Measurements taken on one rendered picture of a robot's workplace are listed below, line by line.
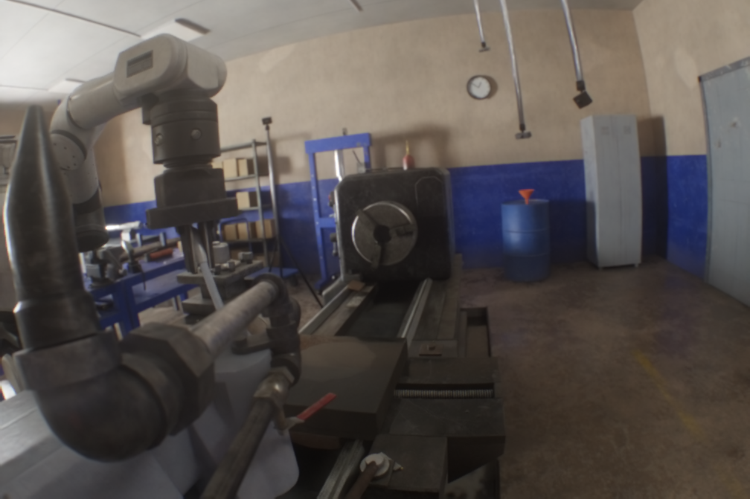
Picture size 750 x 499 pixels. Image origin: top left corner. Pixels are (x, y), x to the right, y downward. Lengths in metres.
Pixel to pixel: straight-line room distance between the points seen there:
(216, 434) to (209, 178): 0.29
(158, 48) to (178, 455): 0.43
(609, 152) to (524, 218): 1.34
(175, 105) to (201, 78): 0.05
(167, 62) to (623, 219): 4.72
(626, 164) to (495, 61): 2.10
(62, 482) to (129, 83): 0.42
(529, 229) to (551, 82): 1.99
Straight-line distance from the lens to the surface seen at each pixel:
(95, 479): 0.35
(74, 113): 0.63
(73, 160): 0.66
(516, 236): 4.33
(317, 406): 0.41
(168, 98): 0.48
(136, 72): 0.49
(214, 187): 0.48
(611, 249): 4.84
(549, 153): 5.04
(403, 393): 0.82
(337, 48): 5.49
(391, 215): 1.46
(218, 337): 0.21
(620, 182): 4.79
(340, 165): 4.68
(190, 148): 0.45
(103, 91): 0.57
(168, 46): 0.47
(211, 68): 0.52
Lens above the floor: 1.32
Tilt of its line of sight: 6 degrees down
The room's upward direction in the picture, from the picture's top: 5 degrees counter-clockwise
